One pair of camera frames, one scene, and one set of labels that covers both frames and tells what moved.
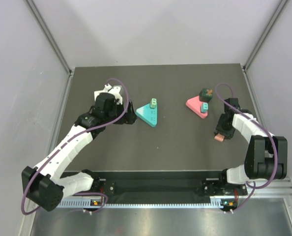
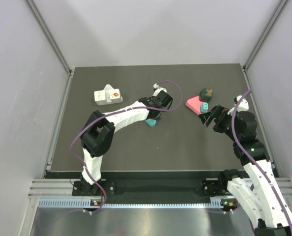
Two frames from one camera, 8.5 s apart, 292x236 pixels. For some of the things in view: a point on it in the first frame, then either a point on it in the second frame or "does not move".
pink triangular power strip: x=194 y=104 does not move
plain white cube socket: x=97 y=93 does not move
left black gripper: x=129 y=117 to x=157 y=118
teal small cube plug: x=204 y=107 does not move
